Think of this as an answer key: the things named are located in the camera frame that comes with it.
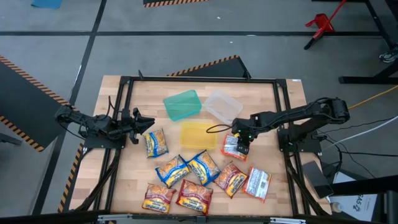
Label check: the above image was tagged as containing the teal plastic container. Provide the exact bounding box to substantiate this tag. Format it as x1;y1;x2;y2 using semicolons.
163;89;203;122

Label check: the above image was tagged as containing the black floor cable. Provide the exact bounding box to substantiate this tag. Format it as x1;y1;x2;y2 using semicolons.
323;117;398;134
338;151;398;180

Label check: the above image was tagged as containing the blue Maruchan noodle pack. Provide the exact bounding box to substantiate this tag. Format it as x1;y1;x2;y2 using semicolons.
143;128;170;159
185;149;221;187
154;154;191;189

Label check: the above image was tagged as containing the dark grey floor leg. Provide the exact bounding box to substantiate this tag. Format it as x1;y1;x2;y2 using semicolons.
0;133;23;146

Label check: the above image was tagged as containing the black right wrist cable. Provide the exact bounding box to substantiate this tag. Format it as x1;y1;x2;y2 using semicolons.
206;123;234;134

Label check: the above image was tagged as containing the yellow plastic container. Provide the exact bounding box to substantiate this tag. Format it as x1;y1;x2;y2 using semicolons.
179;121;218;150

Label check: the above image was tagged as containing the white paper sign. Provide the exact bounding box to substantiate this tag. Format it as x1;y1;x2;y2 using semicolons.
328;172;379;222

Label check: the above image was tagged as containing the black neighbouring table frame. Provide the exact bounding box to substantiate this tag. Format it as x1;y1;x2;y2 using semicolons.
329;174;398;224

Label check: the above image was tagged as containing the white hanging cable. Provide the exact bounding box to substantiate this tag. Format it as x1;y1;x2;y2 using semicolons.
322;115;398;152

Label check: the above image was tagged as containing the black desk frame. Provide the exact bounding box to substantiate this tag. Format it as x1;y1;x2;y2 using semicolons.
303;0;398;85

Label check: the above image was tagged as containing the grey metal bracket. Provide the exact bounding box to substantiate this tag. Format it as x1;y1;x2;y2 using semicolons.
269;217;307;224
97;213;134;223

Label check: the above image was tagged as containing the black hazard-striped panel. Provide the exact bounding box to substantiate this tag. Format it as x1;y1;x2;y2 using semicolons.
142;0;211;9

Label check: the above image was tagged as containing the black aluminium table frame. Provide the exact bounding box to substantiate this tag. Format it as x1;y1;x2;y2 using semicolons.
74;70;332;218

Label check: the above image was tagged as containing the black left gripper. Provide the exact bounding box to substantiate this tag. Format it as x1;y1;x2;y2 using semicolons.
119;107;155;145

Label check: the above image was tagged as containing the red Maruchan noodle pack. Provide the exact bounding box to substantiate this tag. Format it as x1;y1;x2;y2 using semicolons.
213;161;249;199
142;182;177;215
175;179;215;216

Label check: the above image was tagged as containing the person's shoe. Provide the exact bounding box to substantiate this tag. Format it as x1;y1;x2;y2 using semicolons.
378;45;398;64

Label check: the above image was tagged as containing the large black hazard-striped mat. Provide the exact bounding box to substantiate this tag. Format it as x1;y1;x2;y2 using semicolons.
0;55;80;152

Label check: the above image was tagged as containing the orange Maruchan noodle pack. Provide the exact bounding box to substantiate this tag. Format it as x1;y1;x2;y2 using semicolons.
242;166;272;203
220;133;249;162

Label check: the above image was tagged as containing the red metal stand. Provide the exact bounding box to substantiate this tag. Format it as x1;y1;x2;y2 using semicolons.
304;0;348;40

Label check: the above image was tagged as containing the blue floor mat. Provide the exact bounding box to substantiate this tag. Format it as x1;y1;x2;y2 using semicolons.
30;0;63;9

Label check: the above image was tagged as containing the yellow hanging cable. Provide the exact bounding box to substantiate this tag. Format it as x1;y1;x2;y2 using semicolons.
347;85;398;111

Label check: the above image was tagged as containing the black flat tablet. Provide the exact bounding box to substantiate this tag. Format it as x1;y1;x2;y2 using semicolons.
302;160;335;200

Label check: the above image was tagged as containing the clear plastic container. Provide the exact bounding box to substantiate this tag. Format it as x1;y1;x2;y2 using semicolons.
202;90;244;125

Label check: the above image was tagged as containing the small black hazard-striped mat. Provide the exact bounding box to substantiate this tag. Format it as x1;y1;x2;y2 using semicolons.
167;55;252;78

